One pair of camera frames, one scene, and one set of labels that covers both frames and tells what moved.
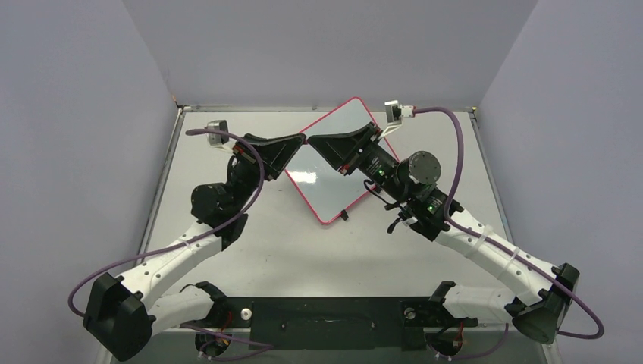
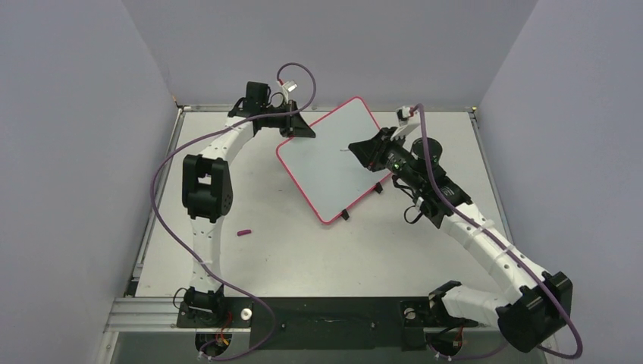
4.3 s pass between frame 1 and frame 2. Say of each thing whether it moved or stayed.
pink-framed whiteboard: stayed
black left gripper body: moved
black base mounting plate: stayed
